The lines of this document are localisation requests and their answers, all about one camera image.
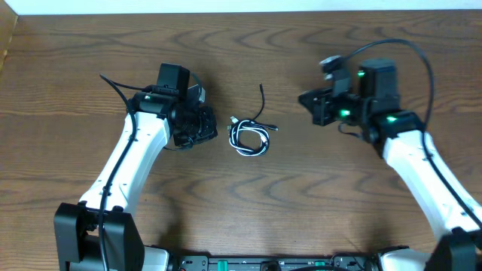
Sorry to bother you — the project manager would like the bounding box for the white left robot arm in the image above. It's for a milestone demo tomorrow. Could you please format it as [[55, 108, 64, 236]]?
[[53, 63, 218, 270]]

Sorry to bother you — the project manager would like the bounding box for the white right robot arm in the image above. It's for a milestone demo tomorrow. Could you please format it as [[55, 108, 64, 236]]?
[[298, 56, 481, 270]]

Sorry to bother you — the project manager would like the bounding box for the white USB cable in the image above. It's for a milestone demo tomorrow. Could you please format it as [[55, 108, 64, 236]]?
[[227, 115, 270, 157]]

